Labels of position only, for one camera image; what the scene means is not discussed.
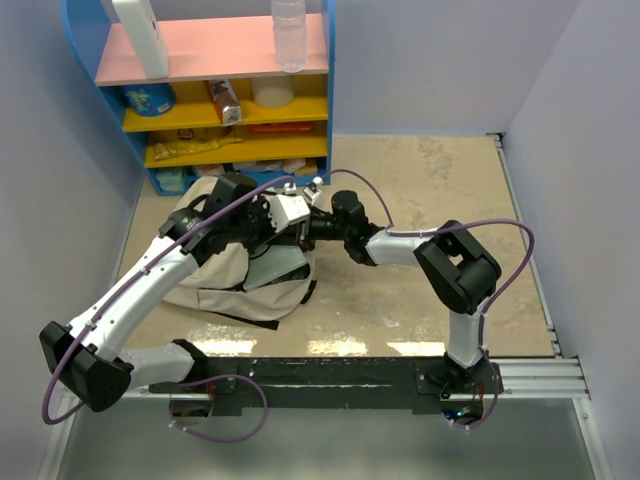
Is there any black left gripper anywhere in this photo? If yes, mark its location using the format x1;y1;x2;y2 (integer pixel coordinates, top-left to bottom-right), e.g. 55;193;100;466
229;196;288;257

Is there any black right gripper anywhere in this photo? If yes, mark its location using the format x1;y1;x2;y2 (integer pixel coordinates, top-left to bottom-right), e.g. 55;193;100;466
271;202;351;251

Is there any beige student backpack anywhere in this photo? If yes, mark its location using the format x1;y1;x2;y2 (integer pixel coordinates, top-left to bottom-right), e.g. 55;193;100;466
160;175;318;331

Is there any pale blue hardcover book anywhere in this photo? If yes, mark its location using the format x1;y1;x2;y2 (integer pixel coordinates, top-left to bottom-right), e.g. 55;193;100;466
242;245;310;292

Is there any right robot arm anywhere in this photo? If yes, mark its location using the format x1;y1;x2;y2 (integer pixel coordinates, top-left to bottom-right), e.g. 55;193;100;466
298;190;502;393

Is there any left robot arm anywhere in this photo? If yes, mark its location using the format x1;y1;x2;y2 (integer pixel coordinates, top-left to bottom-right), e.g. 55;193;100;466
39;173;277;425

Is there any blue tissue pack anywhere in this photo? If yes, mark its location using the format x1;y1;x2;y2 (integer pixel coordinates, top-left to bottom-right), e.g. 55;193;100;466
154;167;190;193

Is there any orange flat box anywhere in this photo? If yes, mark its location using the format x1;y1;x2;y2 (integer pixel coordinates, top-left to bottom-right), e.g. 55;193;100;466
248;121;314;135

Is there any yellow snack packet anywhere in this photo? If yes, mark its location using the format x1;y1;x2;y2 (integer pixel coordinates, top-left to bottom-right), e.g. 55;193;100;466
151;138;244;161

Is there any colourful wooden shelf unit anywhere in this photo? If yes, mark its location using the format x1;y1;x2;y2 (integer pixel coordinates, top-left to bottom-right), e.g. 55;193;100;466
60;1;335;196

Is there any brown silver snack packet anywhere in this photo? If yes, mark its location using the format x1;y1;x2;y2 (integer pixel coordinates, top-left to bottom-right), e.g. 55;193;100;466
207;80;242;126

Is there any white round container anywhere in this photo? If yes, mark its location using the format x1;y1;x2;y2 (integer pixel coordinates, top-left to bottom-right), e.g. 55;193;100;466
250;75;295;109

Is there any blue snack cup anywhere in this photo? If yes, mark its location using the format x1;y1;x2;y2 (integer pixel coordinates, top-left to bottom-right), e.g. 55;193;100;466
121;83;176;118

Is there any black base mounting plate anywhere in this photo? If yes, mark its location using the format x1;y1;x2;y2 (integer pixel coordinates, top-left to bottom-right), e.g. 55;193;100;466
150;357;504;421

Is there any clear plastic water bottle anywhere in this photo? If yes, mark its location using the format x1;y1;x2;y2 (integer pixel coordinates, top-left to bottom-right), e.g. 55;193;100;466
271;0;307;73

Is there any white rectangular bottle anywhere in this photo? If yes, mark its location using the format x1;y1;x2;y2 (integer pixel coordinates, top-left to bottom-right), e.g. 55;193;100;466
112;0;170;79

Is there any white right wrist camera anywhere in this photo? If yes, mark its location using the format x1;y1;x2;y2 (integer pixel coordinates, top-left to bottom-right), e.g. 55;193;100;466
303;176;324;208

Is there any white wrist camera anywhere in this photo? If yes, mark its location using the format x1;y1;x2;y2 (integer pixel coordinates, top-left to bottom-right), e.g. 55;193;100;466
303;176;324;208
267;194;311;233

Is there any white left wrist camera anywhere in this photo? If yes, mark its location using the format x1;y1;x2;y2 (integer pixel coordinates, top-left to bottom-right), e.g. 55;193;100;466
267;194;311;233

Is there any aluminium rail frame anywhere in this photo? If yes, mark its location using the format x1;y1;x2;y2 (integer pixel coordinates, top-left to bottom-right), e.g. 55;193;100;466
34;130;613;480

